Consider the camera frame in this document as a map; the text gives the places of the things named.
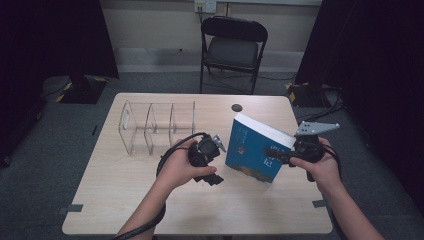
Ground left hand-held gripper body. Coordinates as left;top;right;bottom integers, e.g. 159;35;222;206
187;132;228;168

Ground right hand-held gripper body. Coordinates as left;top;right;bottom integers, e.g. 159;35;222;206
292;120;341;165

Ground blue book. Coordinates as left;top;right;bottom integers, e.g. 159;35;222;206
224;112;298;184

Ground clear acrylic divider rack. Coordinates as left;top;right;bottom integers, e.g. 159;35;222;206
118;100;197;157

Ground person's right hand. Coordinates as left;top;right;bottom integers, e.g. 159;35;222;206
289;137;344;195

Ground person's left hand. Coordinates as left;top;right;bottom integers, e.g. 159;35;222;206
154;138;218;198

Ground black stand base yellow tape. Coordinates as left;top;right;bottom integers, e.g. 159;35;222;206
284;81;329;108
56;74;109;105

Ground black folding chair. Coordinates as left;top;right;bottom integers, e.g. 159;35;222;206
199;15;269;96

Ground black curtain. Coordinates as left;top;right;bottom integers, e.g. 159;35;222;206
0;0;120;168
294;0;424;214

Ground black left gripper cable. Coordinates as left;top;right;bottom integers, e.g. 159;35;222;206
111;132;209;240

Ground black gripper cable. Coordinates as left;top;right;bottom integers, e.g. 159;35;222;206
111;132;209;240
320;143;343;178

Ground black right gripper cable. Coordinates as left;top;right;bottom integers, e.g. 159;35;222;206
320;143;343;178

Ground black floor cables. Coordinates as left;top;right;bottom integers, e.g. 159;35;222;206
296;89;346;129

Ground white wall socket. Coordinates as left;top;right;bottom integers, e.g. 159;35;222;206
194;0;218;14

